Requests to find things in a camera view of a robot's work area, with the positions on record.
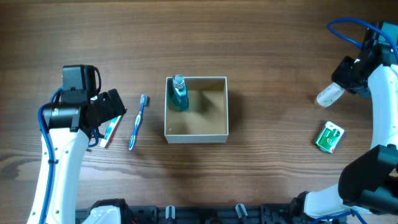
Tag white lotion tube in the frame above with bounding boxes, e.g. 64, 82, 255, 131
314, 82, 345, 108

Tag green soap box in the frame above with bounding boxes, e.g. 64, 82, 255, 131
315, 121, 345, 154

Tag blue mouthwash bottle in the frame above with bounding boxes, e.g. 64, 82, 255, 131
172, 75, 189, 111

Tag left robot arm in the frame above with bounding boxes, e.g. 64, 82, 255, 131
28, 65, 126, 223

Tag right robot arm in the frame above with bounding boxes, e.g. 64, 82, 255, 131
287, 17, 397, 223

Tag teal red toothpaste tube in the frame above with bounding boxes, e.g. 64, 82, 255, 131
99, 115, 123, 148

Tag blue white toothbrush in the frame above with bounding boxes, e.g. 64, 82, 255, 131
129, 95, 149, 151

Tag white cardboard open box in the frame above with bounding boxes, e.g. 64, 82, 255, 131
164, 77, 229, 144

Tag left blue cable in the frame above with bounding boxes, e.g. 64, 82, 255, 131
37, 87, 100, 224

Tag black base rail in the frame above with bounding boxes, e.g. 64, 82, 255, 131
74, 203, 296, 224

